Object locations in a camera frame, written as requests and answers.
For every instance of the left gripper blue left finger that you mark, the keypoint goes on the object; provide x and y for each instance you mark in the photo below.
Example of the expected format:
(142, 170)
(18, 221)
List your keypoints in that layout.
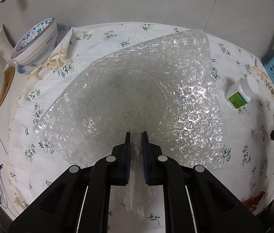
(127, 150)

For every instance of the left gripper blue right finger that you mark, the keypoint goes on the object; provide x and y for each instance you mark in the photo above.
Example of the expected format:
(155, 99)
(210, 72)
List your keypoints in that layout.
(145, 150)

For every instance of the clear bubble wrap sheet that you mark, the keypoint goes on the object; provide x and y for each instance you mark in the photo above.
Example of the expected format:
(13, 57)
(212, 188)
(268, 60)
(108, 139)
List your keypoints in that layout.
(164, 87)

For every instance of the red mesh net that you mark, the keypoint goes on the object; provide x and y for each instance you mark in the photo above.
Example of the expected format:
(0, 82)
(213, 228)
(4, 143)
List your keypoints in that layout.
(252, 202)

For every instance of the white green pill bottle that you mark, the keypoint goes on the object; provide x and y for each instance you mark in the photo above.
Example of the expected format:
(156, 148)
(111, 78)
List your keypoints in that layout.
(242, 91)

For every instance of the blue white porcelain bowl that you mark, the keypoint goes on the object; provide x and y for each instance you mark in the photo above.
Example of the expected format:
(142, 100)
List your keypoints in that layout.
(36, 44)

